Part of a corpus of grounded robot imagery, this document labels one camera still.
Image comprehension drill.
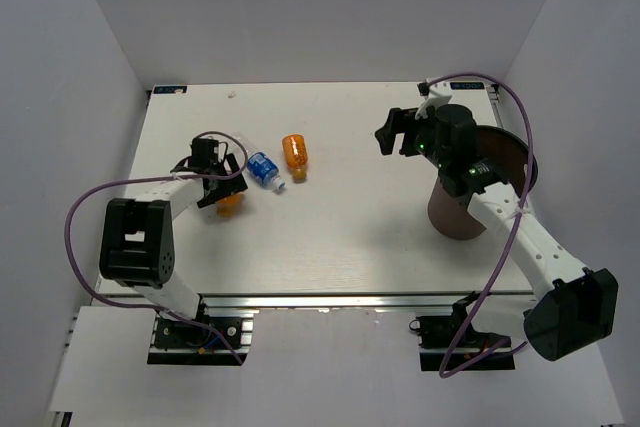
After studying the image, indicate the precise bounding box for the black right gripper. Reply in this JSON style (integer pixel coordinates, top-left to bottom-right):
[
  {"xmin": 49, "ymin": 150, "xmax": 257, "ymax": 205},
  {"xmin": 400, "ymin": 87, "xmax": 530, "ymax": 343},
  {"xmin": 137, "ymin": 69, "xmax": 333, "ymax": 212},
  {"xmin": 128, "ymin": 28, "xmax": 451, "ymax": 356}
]
[{"xmin": 374, "ymin": 108, "xmax": 448, "ymax": 169}]

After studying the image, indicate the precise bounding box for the orange bottle with barcode label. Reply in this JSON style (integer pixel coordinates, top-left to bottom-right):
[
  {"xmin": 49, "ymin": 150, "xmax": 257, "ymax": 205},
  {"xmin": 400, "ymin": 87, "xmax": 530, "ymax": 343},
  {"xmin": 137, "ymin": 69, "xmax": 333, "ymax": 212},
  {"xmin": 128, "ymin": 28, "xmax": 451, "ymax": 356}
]
[{"xmin": 215, "ymin": 193, "xmax": 244, "ymax": 218}]

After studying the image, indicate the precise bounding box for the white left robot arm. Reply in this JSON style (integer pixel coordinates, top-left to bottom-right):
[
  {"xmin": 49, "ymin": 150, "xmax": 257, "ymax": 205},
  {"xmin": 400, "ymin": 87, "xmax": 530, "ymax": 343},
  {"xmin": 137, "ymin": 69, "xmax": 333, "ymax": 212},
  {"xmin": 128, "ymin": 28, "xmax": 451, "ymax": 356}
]
[{"xmin": 99, "ymin": 137, "xmax": 249, "ymax": 346}]

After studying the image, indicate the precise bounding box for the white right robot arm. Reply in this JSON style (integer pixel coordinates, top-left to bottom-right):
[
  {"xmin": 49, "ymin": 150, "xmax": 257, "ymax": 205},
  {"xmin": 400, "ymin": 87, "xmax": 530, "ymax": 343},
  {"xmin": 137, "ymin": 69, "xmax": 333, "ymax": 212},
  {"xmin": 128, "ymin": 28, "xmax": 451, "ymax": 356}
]
[{"xmin": 375, "ymin": 104, "xmax": 618, "ymax": 361}]

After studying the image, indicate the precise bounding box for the dark brown round bin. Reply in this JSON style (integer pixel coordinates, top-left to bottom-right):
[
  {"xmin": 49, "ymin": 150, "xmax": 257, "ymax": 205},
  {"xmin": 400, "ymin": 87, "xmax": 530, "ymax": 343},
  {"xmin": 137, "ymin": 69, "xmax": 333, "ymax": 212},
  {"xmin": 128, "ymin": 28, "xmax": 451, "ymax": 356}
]
[{"xmin": 427, "ymin": 126, "xmax": 528, "ymax": 241}]

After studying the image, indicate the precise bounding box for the clear bottle with blue label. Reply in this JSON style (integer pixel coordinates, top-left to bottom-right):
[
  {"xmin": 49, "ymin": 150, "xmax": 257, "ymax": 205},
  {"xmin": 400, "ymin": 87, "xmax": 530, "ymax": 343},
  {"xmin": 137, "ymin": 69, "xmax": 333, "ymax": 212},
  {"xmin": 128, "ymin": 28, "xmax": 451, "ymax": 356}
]
[{"xmin": 223, "ymin": 133, "xmax": 285, "ymax": 192}]

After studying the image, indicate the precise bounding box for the blue sticker right corner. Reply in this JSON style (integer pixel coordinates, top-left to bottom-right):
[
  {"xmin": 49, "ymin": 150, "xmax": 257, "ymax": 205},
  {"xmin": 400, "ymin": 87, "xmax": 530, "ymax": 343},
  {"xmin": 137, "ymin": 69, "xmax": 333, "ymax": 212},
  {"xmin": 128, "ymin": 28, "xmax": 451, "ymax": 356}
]
[{"xmin": 449, "ymin": 81, "xmax": 486, "ymax": 91}]

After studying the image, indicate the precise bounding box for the blue sticker corner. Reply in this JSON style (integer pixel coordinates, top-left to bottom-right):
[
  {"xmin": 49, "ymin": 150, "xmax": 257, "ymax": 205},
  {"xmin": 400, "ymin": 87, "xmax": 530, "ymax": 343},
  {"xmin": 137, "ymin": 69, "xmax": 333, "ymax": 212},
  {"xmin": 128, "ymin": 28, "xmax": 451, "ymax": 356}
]
[
  {"xmin": 449, "ymin": 81, "xmax": 486, "ymax": 91},
  {"xmin": 152, "ymin": 86, "xmax": 188, "ymax": 95}
]

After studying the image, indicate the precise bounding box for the blue sticker left corner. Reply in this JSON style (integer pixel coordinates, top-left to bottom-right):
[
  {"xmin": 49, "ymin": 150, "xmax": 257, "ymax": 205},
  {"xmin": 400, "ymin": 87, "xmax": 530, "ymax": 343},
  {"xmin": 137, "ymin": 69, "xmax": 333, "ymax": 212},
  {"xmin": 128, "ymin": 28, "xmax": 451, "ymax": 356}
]
[{"xmin": 152, "ymin": 86, "xmax": 188, "ymax": 95}]

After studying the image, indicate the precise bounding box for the orange bottle with patterned label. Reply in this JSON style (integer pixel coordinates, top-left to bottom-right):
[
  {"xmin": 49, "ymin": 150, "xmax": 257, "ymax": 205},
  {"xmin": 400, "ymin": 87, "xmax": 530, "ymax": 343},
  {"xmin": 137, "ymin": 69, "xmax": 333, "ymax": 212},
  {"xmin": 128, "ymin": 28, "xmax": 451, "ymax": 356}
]
[{"xmin": 281, "ymin": 134, "xmax": 308, "ymax": 182}]

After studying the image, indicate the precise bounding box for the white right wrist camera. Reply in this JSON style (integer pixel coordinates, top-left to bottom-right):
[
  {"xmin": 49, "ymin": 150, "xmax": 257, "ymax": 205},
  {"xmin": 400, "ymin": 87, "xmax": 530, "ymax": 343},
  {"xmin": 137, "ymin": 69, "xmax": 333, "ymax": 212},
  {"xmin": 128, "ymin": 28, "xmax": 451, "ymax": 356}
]
[{"xmin": 415, "ymin": 81, "xmax": 453, "ymax": 119}]

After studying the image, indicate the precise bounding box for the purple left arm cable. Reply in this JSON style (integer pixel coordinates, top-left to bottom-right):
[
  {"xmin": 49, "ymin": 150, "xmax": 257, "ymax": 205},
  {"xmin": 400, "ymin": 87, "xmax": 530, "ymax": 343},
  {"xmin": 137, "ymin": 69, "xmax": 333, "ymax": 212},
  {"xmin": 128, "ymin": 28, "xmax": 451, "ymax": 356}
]
[{"xmin": 64, "ymin": 130, "xmax": 249, "ymax": 321}]

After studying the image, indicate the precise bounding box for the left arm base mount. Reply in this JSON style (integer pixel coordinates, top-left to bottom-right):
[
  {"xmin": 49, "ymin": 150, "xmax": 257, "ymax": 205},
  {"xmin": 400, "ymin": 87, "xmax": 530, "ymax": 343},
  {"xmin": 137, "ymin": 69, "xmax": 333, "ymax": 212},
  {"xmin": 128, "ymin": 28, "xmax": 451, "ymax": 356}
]
[{"xmin": 147, "ymin": 307, "xmax": 257, "ymax": 367}]

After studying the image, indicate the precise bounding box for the aluminium table front rail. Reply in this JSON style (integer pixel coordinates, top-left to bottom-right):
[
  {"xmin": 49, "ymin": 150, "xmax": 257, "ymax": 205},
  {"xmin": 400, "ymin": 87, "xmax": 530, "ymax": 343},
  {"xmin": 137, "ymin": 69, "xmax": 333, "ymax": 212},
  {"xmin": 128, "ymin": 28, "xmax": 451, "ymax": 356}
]
[{"xmin": 199, "ymin": 292, "xmax": 536, "ymax": 313}]

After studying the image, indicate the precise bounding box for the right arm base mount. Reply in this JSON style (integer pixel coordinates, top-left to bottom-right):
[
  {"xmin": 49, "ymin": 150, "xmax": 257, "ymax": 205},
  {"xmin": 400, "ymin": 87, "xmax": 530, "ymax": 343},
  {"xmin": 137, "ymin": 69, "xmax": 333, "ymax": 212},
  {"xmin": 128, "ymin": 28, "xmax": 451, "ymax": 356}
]
[{"xmin": 408, "ymin": 292, "xmax": 516, "ymax": 372}]

